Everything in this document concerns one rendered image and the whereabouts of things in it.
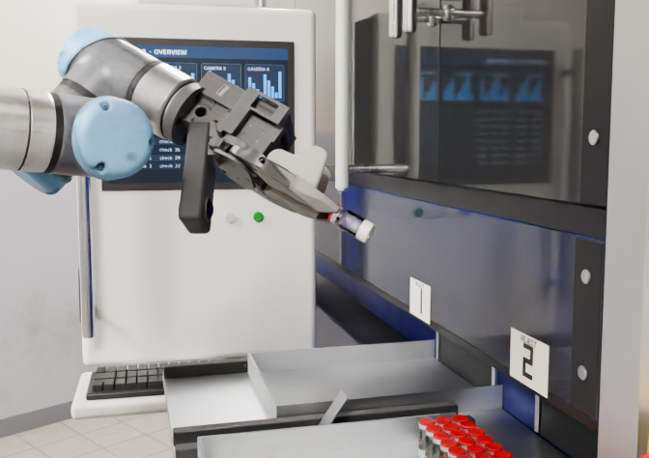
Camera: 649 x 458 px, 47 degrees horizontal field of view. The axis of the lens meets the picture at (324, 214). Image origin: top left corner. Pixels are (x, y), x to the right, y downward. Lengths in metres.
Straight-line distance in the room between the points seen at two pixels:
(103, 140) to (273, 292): 1.00
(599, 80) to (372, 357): 0.73
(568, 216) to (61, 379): 3.06
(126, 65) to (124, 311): 0.86
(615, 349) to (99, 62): 0.61
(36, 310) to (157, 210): 1.99
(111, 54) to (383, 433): 0.58
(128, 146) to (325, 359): 0.72
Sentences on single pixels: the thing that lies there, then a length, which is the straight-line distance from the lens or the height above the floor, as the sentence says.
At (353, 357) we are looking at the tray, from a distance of 1.34.
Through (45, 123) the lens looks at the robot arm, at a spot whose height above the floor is 1.29.
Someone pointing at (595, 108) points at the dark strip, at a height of 1.31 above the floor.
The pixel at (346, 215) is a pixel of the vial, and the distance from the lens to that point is 0.76.
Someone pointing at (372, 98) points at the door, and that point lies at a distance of 1.46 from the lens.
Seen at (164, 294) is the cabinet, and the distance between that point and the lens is 1.62.
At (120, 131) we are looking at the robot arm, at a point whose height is 1.29.
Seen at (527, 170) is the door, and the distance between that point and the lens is 0.92.
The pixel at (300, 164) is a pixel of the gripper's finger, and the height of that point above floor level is 1.25.
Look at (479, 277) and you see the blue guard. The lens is 1.02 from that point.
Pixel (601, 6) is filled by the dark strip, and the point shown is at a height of 1.41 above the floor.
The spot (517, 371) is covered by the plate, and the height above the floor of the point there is 1.00.
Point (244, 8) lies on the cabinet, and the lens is 1.63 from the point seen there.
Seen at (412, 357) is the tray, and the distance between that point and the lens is 1.38.
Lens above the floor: 1.28
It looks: 6 degrees down
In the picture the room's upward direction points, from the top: straight up
